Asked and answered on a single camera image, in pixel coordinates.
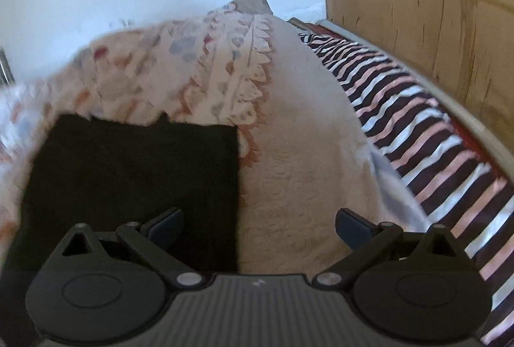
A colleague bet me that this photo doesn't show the grey pillow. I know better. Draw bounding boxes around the grey pillow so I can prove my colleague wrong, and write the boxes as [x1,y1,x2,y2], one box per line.
[232,0,274,15]

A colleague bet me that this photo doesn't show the patterned quilt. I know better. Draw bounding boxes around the patterned quilt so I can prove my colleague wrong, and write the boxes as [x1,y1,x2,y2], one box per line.
[0,2,428,276]

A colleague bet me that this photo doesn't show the striped bed sheet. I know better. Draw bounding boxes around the striped bed sheet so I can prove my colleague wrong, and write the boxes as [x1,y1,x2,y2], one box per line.
[297,31,514,347]

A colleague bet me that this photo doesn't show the metal scrollwork headboard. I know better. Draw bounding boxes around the metal scrollwork headboard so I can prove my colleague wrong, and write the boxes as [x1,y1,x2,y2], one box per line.
[0,47,16,86]

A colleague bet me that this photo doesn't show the wooden board panel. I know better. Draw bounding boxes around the wooden board panel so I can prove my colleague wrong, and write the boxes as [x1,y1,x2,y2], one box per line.
[318,0,514,141]

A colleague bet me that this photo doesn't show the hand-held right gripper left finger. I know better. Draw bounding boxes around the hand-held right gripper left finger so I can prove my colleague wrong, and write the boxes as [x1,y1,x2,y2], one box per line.
[56,207,207,289]

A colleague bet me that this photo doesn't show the black long-sleeve shirt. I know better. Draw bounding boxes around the black long-sleeve shirt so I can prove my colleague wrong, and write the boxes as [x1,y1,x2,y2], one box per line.
[6,112,242,279]

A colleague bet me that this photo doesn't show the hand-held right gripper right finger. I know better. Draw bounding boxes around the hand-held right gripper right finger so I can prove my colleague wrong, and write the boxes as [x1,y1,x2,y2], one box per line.
[312,207,463,289]

